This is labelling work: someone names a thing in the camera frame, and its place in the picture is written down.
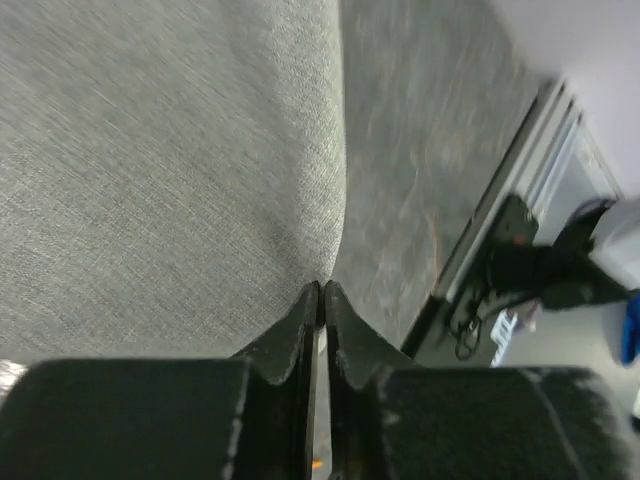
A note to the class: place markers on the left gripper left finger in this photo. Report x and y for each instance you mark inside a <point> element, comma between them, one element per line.
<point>249,416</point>

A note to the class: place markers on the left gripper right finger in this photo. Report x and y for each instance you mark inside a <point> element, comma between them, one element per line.
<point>394,419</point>

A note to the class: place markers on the grey cloth napkin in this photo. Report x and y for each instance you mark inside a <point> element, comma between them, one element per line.
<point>172,172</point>

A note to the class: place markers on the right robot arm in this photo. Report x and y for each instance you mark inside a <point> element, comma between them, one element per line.
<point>593,261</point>

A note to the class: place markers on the right aluminium frame post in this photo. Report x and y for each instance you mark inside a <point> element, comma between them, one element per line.
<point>551,167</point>

